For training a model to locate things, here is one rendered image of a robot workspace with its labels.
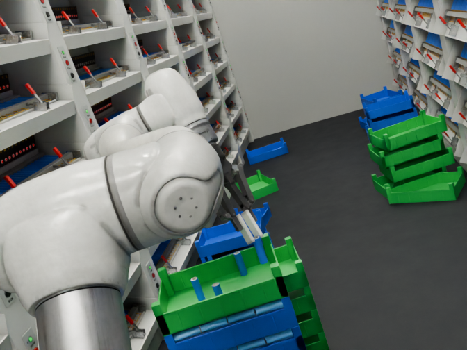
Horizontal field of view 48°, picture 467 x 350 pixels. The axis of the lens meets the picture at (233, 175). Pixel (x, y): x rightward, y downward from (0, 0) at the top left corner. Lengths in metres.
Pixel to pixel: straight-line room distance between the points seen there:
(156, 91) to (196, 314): 0.51
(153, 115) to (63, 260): 0.62
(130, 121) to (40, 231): 0.59
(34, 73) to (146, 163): 1.23
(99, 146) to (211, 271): 0.45
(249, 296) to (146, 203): 0.64
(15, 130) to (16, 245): 0.85
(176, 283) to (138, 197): 0.79
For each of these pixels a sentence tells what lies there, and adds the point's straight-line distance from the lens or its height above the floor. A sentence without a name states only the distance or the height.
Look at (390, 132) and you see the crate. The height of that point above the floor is 0.26.
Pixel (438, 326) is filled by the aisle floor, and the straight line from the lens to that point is 1.71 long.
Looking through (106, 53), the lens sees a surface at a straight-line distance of 2.48.
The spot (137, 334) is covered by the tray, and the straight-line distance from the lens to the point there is 1.86.
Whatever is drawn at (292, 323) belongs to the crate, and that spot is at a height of 0.33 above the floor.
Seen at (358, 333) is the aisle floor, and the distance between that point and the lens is 1.74.
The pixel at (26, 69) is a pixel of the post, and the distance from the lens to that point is 1.85.
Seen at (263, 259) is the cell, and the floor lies 0.50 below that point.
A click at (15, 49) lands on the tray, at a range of 1.62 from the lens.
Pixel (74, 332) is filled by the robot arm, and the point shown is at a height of 0.75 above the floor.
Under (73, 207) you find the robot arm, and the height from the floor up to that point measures 0.86.
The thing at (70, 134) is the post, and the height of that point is 0.83.
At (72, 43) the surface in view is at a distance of 1.94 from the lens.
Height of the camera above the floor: 1.00
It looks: 15 degrees down
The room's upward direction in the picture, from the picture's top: 19 degrees counter-clockwise
